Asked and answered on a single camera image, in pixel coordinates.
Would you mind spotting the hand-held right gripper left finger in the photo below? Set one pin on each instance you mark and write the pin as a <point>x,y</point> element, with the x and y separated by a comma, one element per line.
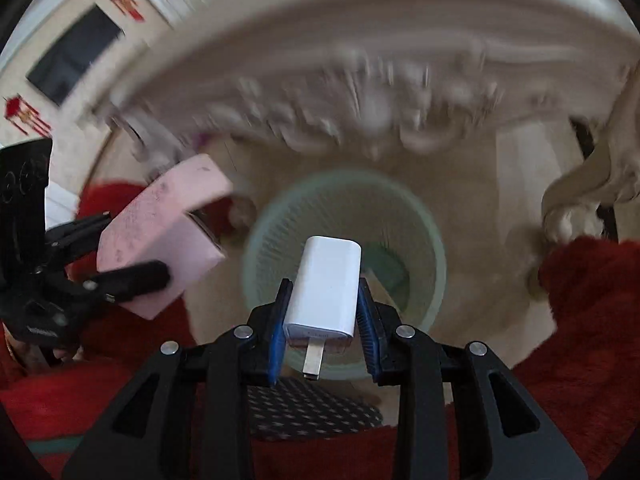
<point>276,340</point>

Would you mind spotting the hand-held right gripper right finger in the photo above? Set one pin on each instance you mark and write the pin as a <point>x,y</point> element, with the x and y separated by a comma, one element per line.
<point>369,345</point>

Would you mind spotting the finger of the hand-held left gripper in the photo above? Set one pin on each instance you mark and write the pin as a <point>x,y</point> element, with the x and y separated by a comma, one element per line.
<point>132,280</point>
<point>80,235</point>

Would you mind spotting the pink box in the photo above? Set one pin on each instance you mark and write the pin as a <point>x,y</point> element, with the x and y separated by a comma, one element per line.
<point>155,240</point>

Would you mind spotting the white charger plug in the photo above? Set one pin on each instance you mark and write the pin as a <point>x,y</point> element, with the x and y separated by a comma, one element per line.
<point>325,292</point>

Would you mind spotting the green slatted waste basket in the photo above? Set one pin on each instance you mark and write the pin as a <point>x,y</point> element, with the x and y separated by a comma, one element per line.
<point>415,240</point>

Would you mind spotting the black dotted slipper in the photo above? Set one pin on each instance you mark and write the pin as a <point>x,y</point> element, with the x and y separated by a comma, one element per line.
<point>310,407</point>

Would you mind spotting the person's red fleece clothing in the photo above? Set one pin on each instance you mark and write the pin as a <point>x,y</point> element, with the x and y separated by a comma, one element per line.
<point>55,400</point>

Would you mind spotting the white ornate carved table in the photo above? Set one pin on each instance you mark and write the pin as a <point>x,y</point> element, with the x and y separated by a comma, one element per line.
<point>350,60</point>

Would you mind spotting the red hanging wall ornament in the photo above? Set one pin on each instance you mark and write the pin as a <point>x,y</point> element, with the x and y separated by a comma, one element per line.
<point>127,5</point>
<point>22,112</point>

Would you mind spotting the black wall television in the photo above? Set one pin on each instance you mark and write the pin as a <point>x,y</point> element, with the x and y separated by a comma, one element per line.
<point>75,55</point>

